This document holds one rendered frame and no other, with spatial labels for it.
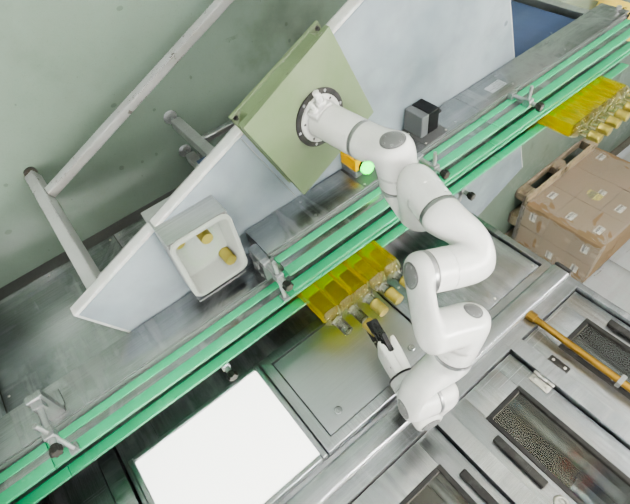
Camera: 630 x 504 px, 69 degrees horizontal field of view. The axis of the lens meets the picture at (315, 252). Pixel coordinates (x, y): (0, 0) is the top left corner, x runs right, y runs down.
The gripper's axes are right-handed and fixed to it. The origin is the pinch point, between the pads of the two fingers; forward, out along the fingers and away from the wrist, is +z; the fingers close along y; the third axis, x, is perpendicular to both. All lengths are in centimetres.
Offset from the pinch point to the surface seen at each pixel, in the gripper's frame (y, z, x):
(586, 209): -238, 142, -297
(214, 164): 41, 39, 23
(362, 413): -11.9, -14.9, 12.0
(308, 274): 6.4, 21.8, 9.8
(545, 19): 13, 90, -128
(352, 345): -12.6, 4.9, 5.3
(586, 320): -17, -18, -61
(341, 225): 13.4, 28.2, -4.5
